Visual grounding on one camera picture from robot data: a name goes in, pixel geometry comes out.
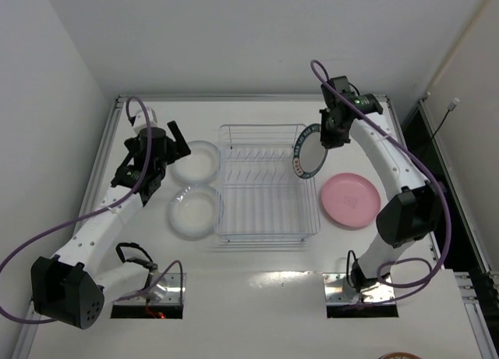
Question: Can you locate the green rimmed white plate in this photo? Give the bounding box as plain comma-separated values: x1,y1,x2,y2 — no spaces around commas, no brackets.
292,123,327,180

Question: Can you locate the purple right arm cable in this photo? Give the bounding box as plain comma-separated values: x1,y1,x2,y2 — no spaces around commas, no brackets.
310,59,453,309

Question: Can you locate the near blue rimmed glass plate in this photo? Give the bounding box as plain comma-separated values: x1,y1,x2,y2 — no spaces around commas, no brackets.
167,185,225,241

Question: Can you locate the black hanging usb cable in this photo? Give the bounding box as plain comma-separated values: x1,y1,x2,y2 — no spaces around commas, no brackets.
430,98,461,141

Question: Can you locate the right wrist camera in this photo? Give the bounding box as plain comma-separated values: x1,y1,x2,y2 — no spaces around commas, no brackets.
320,76,355,108

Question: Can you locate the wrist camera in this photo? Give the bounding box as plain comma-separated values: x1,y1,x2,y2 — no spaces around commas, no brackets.
130,107,157,135
320,76,355,108

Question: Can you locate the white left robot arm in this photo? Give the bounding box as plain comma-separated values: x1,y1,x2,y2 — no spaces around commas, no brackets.
30,121,191,329

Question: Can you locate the orange rimmed round object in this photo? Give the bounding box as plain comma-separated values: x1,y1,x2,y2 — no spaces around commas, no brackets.
379,351,421,359

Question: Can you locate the blue rimmed glass plate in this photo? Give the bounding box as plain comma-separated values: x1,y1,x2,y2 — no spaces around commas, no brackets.
167,185,225,241
171,140,221,185

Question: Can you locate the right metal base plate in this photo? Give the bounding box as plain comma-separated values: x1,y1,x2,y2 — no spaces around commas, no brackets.
322,272,395,306

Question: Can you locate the far blue rimmed glass plate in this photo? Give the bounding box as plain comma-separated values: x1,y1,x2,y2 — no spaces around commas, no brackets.
171,140,221,185

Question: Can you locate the metal base plate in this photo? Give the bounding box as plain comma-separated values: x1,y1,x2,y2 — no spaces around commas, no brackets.
322,272,395,306
113,273,186,307

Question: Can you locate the white wire dish rack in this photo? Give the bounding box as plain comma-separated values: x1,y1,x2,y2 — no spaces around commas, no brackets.
214,124,320,243

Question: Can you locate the pink plastic plate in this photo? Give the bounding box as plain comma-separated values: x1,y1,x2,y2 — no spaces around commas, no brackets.
320,172,381,229

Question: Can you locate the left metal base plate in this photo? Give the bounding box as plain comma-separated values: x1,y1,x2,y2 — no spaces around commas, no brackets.
113,273,186,307

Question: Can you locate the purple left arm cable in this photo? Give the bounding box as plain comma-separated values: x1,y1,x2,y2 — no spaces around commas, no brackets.
0,96,184,324

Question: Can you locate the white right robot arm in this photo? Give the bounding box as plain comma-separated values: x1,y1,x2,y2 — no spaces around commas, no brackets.
320,94,450,291

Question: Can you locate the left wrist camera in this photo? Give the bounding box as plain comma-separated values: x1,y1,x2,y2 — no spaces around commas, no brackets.
130,107,157,135

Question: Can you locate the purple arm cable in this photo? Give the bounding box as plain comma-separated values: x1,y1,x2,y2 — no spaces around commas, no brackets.
0,96,184,324
310,59,453,309

